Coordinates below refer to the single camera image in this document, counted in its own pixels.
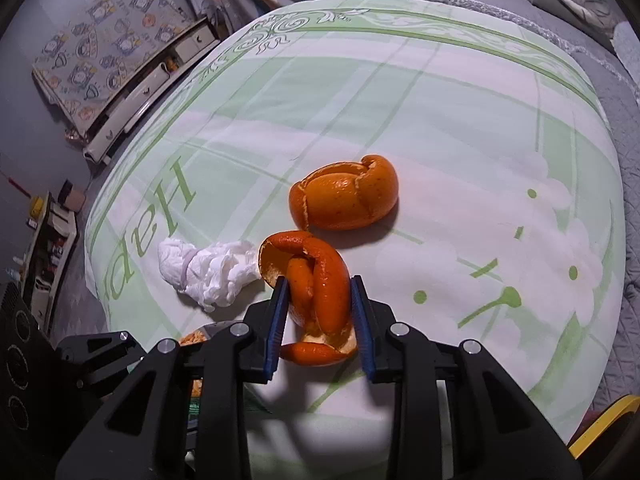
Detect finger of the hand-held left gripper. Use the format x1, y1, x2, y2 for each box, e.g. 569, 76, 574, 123
56, 330, 147, 400

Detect brown cardboard box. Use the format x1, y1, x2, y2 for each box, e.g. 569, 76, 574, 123
58, 179, 86, 212

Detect crumpled white tissue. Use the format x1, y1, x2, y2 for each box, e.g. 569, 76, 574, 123
157, 238, 261, 314

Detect white drawer cabinet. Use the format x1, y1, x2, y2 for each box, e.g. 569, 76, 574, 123
82, 15, 221, 165

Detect orange peel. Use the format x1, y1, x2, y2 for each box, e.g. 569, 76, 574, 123
288, 153, 400, 232
258, 229, 359, 367

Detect orange snack packet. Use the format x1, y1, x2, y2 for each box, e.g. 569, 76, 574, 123
178, 323, 237, 419

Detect cluttered low shelf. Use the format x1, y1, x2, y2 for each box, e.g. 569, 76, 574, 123
19, 190, 81, 332

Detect yellow rimmed bin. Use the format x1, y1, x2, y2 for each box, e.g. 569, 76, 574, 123
567, 394, 640, 461

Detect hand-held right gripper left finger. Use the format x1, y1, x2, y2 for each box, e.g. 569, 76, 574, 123
55, 275, 290, 480

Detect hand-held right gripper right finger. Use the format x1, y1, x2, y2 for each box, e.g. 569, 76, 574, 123
350, 275, 583, 480

